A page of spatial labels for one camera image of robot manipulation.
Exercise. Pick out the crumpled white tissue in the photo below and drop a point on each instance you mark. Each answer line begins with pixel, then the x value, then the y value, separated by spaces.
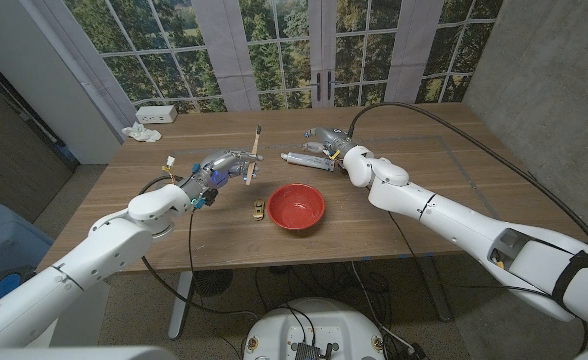
pixel 141 132

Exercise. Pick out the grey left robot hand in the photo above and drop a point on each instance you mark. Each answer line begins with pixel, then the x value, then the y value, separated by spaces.
pixel 226 162

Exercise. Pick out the white power strip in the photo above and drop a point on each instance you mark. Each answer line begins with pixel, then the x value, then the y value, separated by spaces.
pixel 156 114

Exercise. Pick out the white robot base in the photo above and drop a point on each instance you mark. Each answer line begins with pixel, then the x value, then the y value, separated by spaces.
pixel 319 325

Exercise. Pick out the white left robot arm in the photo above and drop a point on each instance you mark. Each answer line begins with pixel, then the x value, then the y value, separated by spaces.
pixel 99 250

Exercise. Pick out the white toothpaste tube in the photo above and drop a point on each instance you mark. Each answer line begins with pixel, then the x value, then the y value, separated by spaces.
pixel 306 161

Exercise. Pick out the black device with blue disc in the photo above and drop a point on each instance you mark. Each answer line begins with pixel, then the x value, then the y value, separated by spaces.
pixel 9 284

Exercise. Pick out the yellow toy car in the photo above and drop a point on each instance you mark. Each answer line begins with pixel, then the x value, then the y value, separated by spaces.
pixel 258 210

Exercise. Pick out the blue grey bin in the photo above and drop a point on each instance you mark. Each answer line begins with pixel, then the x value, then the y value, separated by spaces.
pixel 4 235

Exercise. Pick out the red bowl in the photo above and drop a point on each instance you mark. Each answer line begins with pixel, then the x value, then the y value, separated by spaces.
pixel 296 207

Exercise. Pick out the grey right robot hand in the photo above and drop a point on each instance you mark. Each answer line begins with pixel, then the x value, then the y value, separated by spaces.
pixel 331 140

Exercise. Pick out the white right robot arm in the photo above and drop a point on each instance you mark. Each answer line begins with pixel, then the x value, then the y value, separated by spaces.
pixel 474 230

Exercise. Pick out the printed window backdrop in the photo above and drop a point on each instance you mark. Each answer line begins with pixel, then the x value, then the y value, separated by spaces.
pixel 224 50

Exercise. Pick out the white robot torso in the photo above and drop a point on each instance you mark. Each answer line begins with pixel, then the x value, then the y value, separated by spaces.
pixel 74 354

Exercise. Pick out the black round floor fan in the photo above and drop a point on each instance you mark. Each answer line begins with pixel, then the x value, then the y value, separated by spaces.
pixel 213 283

